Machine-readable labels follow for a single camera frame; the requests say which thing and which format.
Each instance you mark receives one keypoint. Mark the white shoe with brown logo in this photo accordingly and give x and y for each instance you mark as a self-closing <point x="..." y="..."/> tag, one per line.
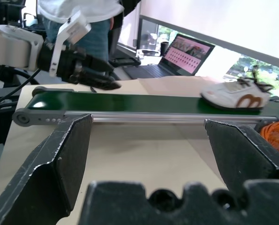
<point x="237" y="96"/>

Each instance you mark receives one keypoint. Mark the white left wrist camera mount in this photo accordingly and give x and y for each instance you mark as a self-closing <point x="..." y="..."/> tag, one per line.
<point x="71" y="29"/>

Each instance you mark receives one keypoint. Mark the open black laptop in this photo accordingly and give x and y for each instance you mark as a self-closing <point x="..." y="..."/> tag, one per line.
<point x="176" y="58"/>

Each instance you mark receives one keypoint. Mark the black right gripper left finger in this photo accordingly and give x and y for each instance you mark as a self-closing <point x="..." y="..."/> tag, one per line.
<point x="47" y="168"/>

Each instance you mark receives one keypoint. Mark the black office chair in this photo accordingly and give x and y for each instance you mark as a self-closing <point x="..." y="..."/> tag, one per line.
<point x="24" y="14"/>

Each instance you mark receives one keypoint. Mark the black cup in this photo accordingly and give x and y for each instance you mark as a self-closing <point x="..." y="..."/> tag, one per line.
<point x="164" y="48"/>

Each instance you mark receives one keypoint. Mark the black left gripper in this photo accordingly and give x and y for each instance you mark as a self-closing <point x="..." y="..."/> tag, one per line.
<point x="67" y="65"/>

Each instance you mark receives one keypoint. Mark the green conveyor belt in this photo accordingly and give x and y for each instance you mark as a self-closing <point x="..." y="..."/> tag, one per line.
<point x="130" y="104"/>

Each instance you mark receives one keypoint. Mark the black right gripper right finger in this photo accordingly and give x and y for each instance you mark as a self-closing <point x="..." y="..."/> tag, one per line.
<point x="244" y="154"/>

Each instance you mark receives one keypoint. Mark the person in white shirt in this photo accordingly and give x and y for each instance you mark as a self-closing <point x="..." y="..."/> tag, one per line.
<point x="94" y="23"/>

